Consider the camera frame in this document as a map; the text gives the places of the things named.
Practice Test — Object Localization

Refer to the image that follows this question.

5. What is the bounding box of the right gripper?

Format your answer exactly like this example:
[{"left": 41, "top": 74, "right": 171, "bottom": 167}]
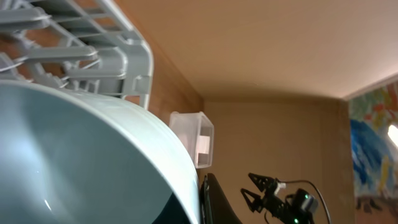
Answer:
[{"left": 240, "top": 173, "right": 292, "bottom": 223}]

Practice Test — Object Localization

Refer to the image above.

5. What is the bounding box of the light blue bowl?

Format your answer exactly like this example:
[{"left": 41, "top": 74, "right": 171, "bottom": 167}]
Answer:
[{"left": 1, "top": 80, "right": 201, "bottom": 223}]

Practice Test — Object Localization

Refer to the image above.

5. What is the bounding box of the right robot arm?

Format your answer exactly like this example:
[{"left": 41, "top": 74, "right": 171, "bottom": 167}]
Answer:
[{"left": 240, "top": 173, "right": 318, "bottom": 224}]

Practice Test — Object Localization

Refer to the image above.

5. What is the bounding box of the black waste tray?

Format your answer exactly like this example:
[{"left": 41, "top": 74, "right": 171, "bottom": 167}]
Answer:
[{"left": 200, "top": 173, "right": 242, "bottom": 224}]

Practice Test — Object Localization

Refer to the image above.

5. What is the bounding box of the grey dishwasher rack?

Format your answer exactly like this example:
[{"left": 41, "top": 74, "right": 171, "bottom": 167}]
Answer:
[{"left": 1, "top": 0, "right": 154, "bottom": 108}]

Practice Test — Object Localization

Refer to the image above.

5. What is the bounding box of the clear plastic bin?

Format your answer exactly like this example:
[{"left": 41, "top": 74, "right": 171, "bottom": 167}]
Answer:
[{"left": 169, "top": 111, "right": 215, "bottom": 169}]

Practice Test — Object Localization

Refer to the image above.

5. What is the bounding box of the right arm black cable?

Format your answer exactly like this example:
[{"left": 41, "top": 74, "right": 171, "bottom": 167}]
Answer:
[{"left": 276, "top": 179, "right": 332, "bottom": 224}]

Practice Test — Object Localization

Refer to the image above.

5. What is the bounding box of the colourful wall painting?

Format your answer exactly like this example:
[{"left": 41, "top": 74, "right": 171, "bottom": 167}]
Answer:
[{"left": 348, "top": 79, "right": 398, "bottom": 224}]

